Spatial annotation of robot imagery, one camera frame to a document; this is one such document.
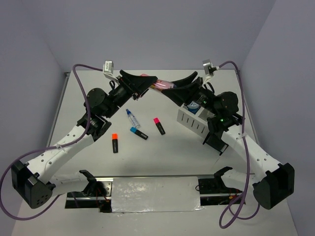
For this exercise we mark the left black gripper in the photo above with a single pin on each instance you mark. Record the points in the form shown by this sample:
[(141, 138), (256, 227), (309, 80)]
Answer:
[(143, 83)]

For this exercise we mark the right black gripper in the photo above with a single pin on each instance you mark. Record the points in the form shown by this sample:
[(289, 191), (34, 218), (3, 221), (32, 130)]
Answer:
[(183, 95)]

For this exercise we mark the pink cap crayon tube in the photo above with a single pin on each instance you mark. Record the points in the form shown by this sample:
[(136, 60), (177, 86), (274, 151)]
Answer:
[(161, 85)]

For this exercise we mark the blue splash-label round jar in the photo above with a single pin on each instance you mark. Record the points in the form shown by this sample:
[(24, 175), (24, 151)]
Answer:
[(193, 107)]

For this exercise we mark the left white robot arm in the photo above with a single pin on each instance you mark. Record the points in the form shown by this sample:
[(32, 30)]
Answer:
[(36, 182)]

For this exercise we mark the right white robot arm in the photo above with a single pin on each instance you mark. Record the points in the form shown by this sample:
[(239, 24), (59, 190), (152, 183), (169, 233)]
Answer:
[(274, 181)]

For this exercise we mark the pink cap black highlighter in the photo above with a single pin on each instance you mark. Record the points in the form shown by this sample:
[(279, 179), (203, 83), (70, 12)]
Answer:
[(159, 126)]

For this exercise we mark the white slotted organizer box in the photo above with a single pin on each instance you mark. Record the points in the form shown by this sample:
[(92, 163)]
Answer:
[(196, 123)]

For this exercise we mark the clear blue-cap spray bottle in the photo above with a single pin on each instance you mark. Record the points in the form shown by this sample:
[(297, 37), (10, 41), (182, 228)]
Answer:
[(132, 119)]

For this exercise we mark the blue cap black highlighter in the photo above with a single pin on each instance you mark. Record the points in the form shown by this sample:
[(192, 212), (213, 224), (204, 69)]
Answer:
[(138, 133)]

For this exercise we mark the orange cap black highlighter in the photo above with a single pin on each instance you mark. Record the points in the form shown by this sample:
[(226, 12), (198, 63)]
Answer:
[(115, 142)]

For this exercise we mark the silver foil-covered panel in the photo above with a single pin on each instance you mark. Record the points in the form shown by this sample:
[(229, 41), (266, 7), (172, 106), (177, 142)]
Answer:
[(155, 194)]

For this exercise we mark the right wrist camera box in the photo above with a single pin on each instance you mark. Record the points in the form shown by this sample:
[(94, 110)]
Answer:
[(209, 70)]

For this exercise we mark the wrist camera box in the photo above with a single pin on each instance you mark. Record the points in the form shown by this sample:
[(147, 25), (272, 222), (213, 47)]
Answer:
[(209, 70), (108, 69)]

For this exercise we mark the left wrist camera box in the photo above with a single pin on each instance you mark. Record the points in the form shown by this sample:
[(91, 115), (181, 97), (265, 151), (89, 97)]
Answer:
[(108, 69)]

